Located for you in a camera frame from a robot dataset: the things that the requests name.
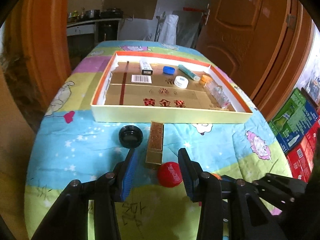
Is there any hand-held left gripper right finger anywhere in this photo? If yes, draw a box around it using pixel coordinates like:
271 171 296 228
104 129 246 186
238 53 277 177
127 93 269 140
177 148 288 240

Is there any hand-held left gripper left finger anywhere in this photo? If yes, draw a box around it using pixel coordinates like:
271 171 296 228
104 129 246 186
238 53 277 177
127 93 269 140
31 149 138 240

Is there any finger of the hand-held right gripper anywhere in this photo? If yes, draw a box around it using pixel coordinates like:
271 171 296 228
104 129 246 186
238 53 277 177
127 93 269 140
252 172 307 209

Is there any red bottle cap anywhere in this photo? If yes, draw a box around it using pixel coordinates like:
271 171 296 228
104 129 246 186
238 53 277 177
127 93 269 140
157 162 184 188

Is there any gold rectangular box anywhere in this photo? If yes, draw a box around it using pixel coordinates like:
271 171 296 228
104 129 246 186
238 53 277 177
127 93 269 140
145 121 165 170

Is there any shallow cardboard box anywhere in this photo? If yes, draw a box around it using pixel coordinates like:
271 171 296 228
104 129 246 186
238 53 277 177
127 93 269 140
90 51 254 124

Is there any white round jar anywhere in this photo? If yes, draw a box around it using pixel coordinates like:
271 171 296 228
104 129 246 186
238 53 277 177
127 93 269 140
174 76 190 89

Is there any orange cap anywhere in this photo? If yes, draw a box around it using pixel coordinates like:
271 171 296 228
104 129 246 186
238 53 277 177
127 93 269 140
199 74 213 85

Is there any teal rectangular box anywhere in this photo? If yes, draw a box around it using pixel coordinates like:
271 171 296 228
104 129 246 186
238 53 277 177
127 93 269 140
178 64 200 81

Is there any white cartoon print box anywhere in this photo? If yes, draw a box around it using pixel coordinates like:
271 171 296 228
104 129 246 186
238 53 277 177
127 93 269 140
139 59 153 75

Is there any black round lid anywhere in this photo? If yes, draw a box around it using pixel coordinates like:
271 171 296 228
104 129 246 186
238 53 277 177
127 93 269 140
119 125 144 148

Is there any red carton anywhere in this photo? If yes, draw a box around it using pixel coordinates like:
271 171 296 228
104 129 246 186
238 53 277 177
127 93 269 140
286 122 320 183

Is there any cartoon printed tablecloth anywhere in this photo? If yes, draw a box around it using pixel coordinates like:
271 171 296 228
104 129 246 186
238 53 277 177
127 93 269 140
24 40 293 240

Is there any green carton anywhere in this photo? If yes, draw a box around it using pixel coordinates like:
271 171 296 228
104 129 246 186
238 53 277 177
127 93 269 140
269 87 319 153

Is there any plain wooden door panel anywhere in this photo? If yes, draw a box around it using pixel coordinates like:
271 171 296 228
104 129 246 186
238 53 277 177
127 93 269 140
0 62 40 233

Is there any white plastic bag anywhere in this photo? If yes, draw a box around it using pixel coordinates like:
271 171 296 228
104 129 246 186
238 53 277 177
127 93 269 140
161 14 179 45

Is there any white kitchen counter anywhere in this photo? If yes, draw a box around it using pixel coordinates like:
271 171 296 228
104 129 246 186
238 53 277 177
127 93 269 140
66 17 123 55

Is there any carved wooden door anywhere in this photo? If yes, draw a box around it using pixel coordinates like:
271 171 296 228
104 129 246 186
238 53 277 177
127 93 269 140
196 0 292 90

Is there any black stove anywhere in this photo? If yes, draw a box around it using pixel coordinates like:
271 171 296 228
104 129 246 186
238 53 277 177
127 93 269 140
101 8 124 18

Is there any brown cardboard sheet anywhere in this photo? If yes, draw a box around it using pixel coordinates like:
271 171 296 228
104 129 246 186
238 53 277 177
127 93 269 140
104 0 160 20

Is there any wooden door frame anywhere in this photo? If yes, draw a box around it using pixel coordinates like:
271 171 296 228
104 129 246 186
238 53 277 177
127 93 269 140
250 0 316 121
21 0 73 105

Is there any metal door handle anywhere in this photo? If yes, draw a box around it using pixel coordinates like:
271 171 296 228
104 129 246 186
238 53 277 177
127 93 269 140
201 4 210 27

